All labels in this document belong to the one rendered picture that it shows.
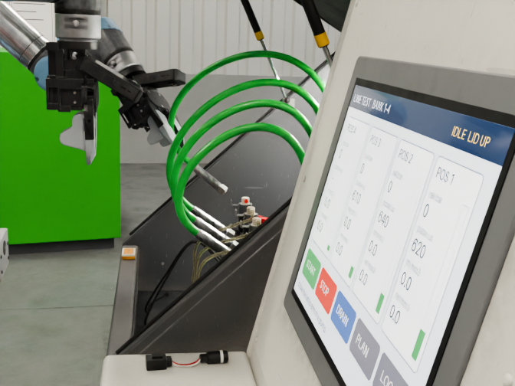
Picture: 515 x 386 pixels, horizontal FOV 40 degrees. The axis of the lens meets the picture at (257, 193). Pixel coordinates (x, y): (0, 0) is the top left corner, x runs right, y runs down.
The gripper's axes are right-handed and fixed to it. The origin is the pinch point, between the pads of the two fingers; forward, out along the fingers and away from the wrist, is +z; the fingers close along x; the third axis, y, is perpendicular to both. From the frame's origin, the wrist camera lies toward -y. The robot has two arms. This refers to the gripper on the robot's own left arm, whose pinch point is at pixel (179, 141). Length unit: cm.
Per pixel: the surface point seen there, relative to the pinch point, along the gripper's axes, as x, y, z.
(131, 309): 17.4, 19.1, 28.0
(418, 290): 70, -42, 57
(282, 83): 10.1, -27.9, 9.8
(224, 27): -545, 121, -328
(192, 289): 32.9, -3.0, 36.2
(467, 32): 65, -57, 41
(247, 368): 33, -4, 51
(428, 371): 74, -40, 63
